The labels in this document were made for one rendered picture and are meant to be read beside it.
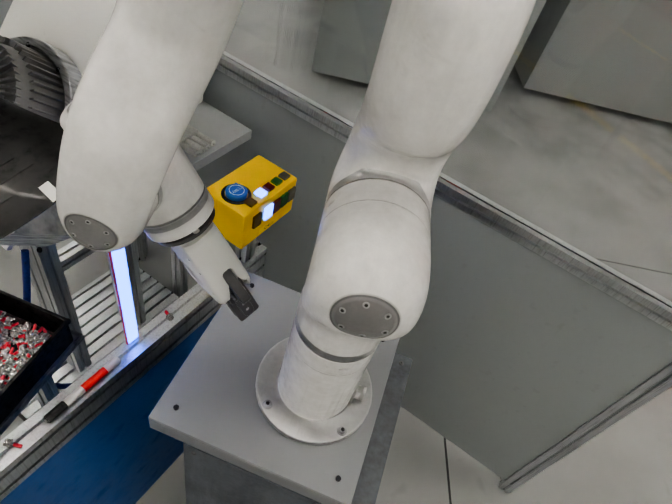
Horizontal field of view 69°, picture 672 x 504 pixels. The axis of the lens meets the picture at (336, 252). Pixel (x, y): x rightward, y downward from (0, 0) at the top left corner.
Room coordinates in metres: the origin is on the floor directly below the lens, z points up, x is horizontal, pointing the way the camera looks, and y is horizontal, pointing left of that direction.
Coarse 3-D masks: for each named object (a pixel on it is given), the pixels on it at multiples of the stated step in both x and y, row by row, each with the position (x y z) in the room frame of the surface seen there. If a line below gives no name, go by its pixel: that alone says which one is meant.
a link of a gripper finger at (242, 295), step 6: (228, 270) 0.36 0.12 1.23; (228, 276) 0.36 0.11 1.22; (234, 276) 0.36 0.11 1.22; (228, 282) 0.35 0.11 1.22; (234, 282) 0.36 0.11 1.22; (234, 288) 0.35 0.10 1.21; (240, 288) 0.36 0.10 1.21; (234, 294) 0.36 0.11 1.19; (240, 294) 0.35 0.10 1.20; (246, 294) 0.36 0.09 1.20; (240, 300) 0.35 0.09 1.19; (246, 300) 0.35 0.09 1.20
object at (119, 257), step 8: (112, 256) 0.42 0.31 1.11; (120, 256) 0.43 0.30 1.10; (120, 264) 0.43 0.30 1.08; (120, 272) 0.42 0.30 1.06; (120, 280) 0.42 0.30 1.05; (128, 280) 0.43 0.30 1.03; (120, 288) 0.42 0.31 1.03; (128, 288) 0.43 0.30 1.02; (120, 296) 0.42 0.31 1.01; (128, 296) 0.43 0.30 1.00; (128, 304) 0.43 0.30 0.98; (128, 312) 0.42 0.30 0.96; (128, 320) 0.42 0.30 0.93; (128, 328) 0.42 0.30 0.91; (136, 328) 0.43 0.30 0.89; (128, 336) 0.42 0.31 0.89; (136, 336) 0.43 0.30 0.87
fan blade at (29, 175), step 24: (0, 120) 0.54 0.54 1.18; (24, 120) 0.55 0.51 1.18; (48, 120) 0.57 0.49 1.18; (0, 144) 0.49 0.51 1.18; (24, 144) 0.51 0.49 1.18; (48, 144) 0.52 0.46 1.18; (0, 168) 0.46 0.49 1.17; (24, 168) 0.47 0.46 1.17; (48, 168) 0.48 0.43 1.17; (0, 192) 0.43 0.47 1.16; (24, 192) 0.44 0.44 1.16; (0, 216) 0.40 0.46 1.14; (24, 216) 0.41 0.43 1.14
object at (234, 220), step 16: (256, 160) 0.77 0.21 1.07; (240, 176) 0.71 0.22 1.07; (256, 176) 0.72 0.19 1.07; (272, 176) 0.74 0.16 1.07; (224, 192) 0.65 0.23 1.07; (272, 192) 0.69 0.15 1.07; (224, 208) 0.62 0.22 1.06; (240, 208) 0.62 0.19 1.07; (256, 208) 0.64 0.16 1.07; (288, 208) 0.74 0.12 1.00; (224, 224) 0.62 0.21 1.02; (240, 224) 0.61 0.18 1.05; (272, 224) 0.70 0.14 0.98; (240, 240) 0.61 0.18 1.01
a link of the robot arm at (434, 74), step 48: (432, 0) 0.35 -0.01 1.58; (480, 0) 0.35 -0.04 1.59; (528, 0) 0.38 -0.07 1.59; (384, 48) 0.37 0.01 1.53; (432, 48) 0.35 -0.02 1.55; (480, 48) 0.35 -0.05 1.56; (384, 96) 0.36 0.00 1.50; (432, 96) 0.35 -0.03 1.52; (480, 96) 0.36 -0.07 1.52; (384, 144) 0.38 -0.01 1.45; (432, 144) 0.36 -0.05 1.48; (432, 192) 0.44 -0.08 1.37
